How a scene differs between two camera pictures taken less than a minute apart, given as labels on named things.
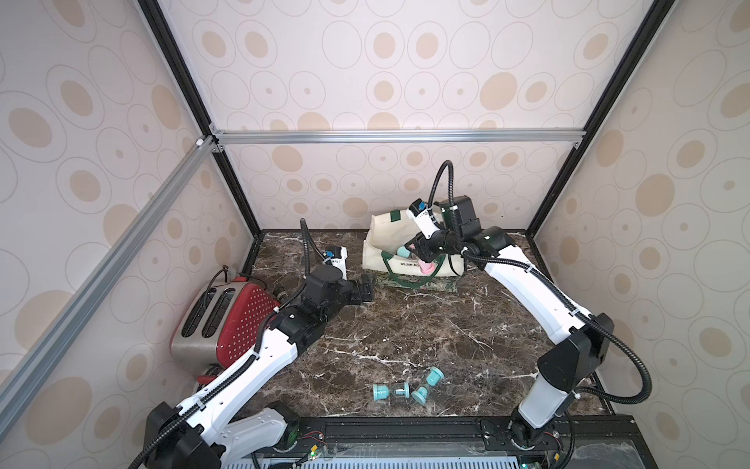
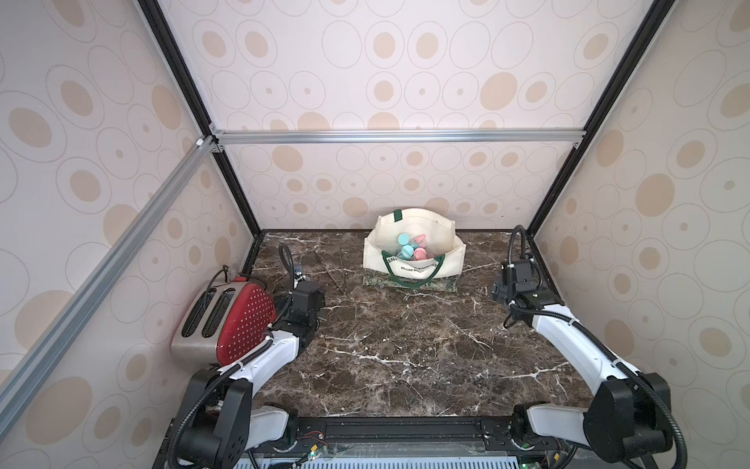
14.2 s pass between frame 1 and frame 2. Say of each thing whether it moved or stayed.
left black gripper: moved
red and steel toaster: stayed
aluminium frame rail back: stayed
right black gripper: moved
